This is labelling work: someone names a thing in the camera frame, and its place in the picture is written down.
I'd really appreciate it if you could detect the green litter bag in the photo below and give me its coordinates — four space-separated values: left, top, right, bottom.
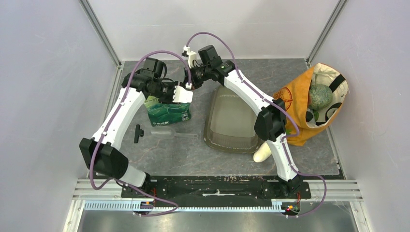
144 96 191 127

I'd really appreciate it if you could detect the black bag clip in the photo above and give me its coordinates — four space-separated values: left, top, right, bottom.
133 124 145 144

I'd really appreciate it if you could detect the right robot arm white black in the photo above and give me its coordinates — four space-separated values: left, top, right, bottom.
182 45 303 198

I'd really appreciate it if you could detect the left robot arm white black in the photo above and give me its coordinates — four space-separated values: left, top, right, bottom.
79 58 175 197

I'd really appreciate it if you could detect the grey plastic litter box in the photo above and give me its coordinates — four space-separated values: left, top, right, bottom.
204 86 263 154

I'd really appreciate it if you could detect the clear plastic scoop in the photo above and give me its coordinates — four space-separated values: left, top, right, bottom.
150 129 198 139

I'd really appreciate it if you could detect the white radish toy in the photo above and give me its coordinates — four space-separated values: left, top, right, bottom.
253 142 272 163

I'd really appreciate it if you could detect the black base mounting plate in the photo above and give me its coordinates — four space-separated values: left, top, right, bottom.
140 175 310 207

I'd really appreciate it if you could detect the orange tote bag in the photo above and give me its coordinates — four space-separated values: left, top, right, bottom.
273 63 349 146

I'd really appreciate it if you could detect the green melon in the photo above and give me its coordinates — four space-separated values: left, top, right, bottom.
308 84 333 110

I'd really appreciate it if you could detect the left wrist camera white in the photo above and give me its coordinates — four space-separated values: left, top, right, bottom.
172 82 193 103

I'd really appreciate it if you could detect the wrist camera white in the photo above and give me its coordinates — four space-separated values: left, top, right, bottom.
172 82 193 103
182 45 197 68

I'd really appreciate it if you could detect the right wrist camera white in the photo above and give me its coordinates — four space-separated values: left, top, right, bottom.
182 45 197 68

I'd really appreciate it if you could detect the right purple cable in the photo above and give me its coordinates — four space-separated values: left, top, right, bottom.
186 31 327 218

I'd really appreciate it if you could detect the purple cable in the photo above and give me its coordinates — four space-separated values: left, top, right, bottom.
186 31 327 218
89 50 193 217

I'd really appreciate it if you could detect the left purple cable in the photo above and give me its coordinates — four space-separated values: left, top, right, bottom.
89 50 193 217

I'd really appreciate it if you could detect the grey cable duct strip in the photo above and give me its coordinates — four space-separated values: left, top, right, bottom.
84 200 285 213

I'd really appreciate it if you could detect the aluminium frame rail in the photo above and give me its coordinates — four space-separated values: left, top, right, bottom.
72 179 364 202

